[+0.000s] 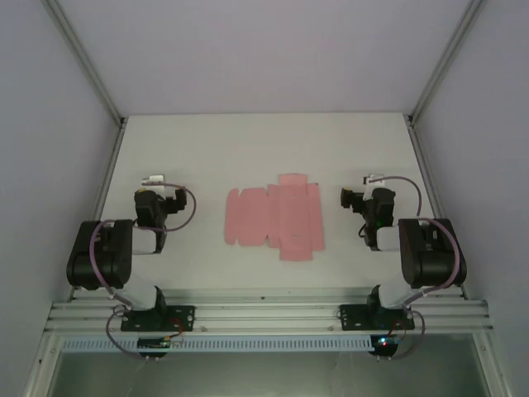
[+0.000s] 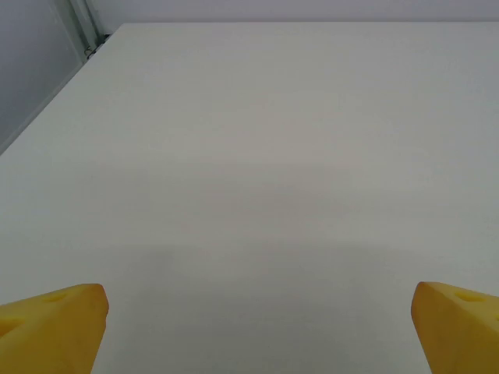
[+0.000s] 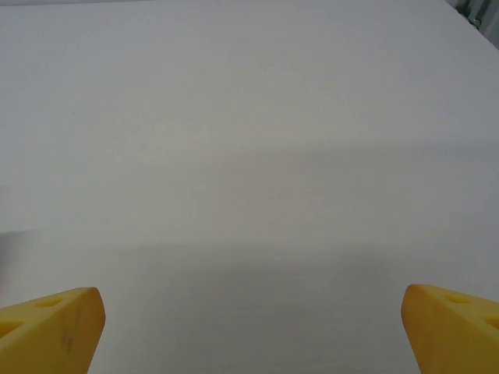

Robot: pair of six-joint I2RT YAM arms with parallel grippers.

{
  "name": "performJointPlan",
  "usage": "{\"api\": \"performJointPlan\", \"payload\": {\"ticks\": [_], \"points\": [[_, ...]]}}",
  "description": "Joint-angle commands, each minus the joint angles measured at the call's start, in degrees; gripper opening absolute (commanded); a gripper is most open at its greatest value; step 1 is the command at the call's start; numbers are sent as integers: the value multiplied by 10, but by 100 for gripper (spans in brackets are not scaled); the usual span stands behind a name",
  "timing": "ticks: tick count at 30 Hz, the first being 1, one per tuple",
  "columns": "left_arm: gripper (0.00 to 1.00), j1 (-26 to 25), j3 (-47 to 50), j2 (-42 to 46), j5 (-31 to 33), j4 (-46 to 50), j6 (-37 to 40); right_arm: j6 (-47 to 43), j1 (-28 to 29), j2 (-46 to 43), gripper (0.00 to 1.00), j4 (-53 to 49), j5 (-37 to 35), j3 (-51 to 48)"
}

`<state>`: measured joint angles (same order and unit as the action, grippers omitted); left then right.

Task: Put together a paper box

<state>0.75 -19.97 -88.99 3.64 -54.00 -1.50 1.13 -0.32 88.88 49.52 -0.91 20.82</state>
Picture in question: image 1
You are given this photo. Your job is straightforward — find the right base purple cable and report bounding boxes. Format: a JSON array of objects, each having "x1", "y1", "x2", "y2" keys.
[{"x1": 378, "y1": 309, "x2": 427, "y2": 361}]

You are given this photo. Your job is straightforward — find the aluminium frame post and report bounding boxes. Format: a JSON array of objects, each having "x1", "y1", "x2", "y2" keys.
[
  {"x1": 41, "y1": 0, "x2": 127, "y2": 125},
  {"x1": 407, "y1": 0, "x2": 487, "y2": 125}
]

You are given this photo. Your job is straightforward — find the right small circuit board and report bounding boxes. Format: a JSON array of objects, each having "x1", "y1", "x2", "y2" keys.
[{"x1": 371, "y1": 335, "x2": 400, "y2": 351}]

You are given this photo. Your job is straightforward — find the grey slotted cable duct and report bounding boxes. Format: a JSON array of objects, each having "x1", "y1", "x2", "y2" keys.
[{"x1": 57, "y1": 334, "x2": 373, "y2": 353}]

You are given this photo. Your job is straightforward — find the right aluminium frame post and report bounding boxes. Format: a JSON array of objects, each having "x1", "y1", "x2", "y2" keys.
[{"x1": 407, "y1": 0, "x2": 487, "y2": 125}]

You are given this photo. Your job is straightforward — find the right aluminium table side rail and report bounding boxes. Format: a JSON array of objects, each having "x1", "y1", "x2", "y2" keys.
[{"x1": 407, "y1": 116, "x2": 468, "y2": 299}]

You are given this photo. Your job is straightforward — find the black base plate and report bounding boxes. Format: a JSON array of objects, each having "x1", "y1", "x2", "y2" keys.
[
  {"x1": 120, "y1": 304, "x2": 196, "y2": 332},
  {"x1": 339, "y1": 304, "x2": 416, "y2": 332}
]

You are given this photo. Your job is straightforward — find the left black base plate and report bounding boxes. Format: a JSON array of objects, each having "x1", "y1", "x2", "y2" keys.
[{"x1": 120, "y1": 304, "x2": 196, "y2": 332}]

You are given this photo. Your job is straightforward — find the aluminium mounting rail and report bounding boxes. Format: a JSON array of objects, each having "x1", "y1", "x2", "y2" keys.
[{"x1": 44, "y1": 287, "x2": 493, "y2": 332}]

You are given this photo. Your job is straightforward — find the aluminium table side rail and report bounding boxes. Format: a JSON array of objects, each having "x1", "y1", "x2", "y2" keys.
[
  {"x1": 407, "y1": 116, "x2": 468, "y2": 299},
  {"x1": 65, "y1": 118, "x2": 127, "y2": 303}
]

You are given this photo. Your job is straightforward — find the left aluminium frame post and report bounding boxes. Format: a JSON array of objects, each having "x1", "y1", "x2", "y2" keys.
[{"x1": 41, "y1": 0, "x2": 127, "y2": 125}]

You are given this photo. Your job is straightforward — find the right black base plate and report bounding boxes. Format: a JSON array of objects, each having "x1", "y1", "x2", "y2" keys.
[{"x1": 339, "y1": 304, "x2": 416, "y2": 332}]

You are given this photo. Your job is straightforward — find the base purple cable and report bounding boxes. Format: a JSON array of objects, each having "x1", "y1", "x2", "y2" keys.
[
  {"x1": 378, "y1": 309, "x2": 427, "y2": 361},
  {"x1": 105, "y1": 304, "x2": 150, "y2": 360}
]

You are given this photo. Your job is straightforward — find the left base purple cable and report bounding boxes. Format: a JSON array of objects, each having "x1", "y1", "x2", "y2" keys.
[{"x1": 105, "y1": 304, "x2": 150, "y2": 360}]

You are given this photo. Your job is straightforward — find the small circuit board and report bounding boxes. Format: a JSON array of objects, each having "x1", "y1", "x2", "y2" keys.
[
  {"x1": 371, "y1": 335, "x2": 400, "y2": 351},
  {"x1": 137, "y1": 337, "x2": 173, "y2": 351}
]

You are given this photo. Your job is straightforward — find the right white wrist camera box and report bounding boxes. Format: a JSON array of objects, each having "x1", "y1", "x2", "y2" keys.
[{"x1": 362, "y1": 173, "x2": 386, "y2": 202}]

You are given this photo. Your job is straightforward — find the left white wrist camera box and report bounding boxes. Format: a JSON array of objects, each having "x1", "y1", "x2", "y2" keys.
[{"x1": 141, "y1": 174, "x2": 177, "y2": 199}]

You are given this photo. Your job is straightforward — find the left small circuit board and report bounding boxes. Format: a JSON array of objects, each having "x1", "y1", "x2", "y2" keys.
[{"x1": 137, "y1": 337, "x2": 173, "y2": 351}]

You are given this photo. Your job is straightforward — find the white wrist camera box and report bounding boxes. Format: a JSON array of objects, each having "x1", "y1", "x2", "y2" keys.
[
  {"x1": 362, "y1": 173, "x2": 386, "y2": 202},
  {"x1": 141, "y1": 174, "x2": 177, "y2": 199}
]

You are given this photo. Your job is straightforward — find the left aluminium table side rail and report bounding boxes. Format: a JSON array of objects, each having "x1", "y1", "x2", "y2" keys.
[{"x1": 65, "y1": 118, "x2": 127, "y2": 303}]

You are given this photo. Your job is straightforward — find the pink paper box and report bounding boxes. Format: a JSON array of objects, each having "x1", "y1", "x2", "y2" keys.
[{"x1": 225, "y1": 173, "x2": 326, "y2": 261}]

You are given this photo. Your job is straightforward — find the grey metal panel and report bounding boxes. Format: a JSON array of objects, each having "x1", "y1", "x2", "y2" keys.
[{"x1": 53, "y1": 350, "x2": 487, "y2": 397}]

